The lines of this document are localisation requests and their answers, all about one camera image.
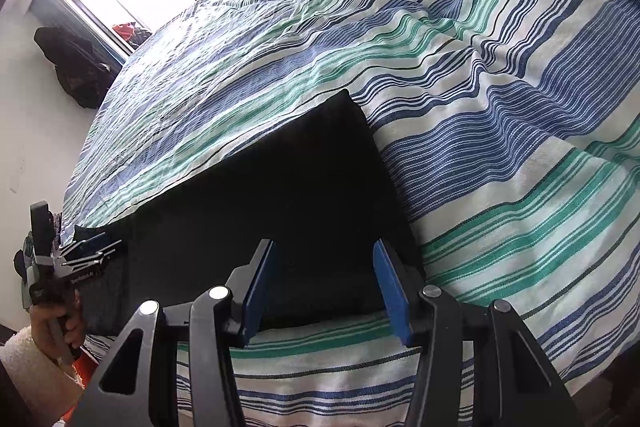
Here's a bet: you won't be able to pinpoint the dark hanging jacket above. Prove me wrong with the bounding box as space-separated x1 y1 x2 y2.
34 27 119 109

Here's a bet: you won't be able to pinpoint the orange fleece trousers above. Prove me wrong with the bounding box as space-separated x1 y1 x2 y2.
56 349 98 426

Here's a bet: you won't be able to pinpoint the white fleece left forearm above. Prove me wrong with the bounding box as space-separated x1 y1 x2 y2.
1 327 73 426

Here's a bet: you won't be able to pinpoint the person's left hand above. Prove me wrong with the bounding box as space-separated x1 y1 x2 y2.
29 291 86 362

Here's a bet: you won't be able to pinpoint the black pants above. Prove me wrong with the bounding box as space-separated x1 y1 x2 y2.
80 92 422 336

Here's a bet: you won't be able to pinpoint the red clothes by window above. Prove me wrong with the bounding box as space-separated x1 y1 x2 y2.
112 22 151 49

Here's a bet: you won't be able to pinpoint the striped bed sheet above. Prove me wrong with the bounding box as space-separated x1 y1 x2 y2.
60 0 640 427

